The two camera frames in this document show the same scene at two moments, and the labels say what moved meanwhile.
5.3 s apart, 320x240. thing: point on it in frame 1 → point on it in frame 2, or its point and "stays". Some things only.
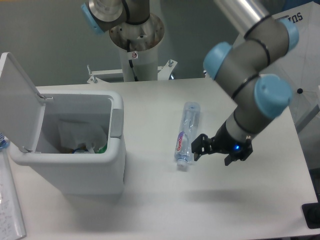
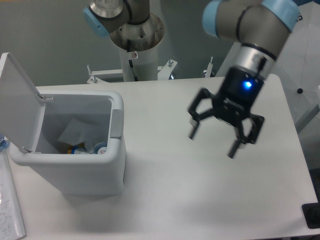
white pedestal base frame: x=164 y=72 stays
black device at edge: x=311 y=211 stays
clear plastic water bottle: x=187 y=133 → x=100 y=148
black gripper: x=223 y=143 → x=241 y=88
